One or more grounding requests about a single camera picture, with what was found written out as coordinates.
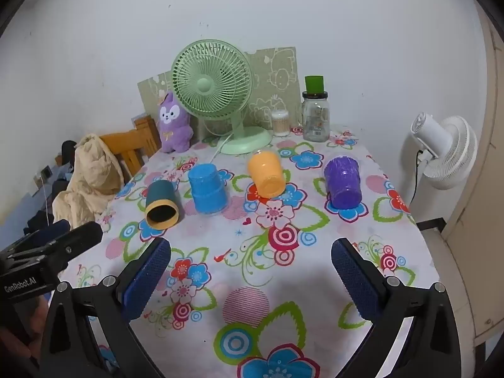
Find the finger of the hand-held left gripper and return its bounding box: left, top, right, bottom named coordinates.
left=43, top=221, right=104, bottom=262
left=23, top=219, right=72, bottom=245

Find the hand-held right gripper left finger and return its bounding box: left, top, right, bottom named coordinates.
left=39, top=238, right=172, bottom=378

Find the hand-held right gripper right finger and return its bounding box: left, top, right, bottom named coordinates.
left=331, top=238, right=463, bottom=378

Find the teal cup with yellow rim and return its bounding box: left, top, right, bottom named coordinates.
left=144, top=180, right=182, bottom=230

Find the purple cup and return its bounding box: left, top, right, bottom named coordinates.
left=324, top=156, right=363, bottom=210

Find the blue cup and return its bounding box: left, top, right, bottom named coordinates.
left=187, top=163, right=228, bottom=215

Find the orange cup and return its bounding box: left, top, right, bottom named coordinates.
left=247, top=150, right=286, bottom=198

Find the green cup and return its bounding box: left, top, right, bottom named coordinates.
left=305, top=75, right=326, bottom=94

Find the person's left hand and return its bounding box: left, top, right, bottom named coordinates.
left=0, top=295, right=52, bottom=367

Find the dark blue cloth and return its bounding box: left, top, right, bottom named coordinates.
left=0, top=193, right=60, bottom=245

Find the beige cloth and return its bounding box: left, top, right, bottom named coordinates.
left=52, top=133, right=124, bottom=225

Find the floral tablecloth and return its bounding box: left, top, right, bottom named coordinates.
left=59, top=124, right=445, bottom=378

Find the wooden chair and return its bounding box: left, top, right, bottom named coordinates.
left=98, top=115, right=163, bottom=178

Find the beige door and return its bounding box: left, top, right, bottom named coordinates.
left=441, top=4, right=504, bottom=347

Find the purple plush toy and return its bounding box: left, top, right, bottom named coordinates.
left=157, top=91, right=193, bottom=153

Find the white standing fan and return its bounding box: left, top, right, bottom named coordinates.
left=410, top=112, right=478, bottom=190

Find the glass jar with black lid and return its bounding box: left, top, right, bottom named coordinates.
left=301, top=91, right=330, bottom=143

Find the cotton swab container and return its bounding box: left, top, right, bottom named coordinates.
left=271, top=109, right=291, bottom=138

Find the green desk fan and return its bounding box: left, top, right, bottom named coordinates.
left=171, top=40, right=273, bottom=155

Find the green cartoon print board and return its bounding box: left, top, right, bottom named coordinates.
left=137, top=46, right=298, bottom=142

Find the black fan cable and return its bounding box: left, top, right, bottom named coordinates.
left=409, top=150, right=428, bottom=210

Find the white fan cable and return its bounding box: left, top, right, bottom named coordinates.
left=209, top=120, right=237, bottom=165

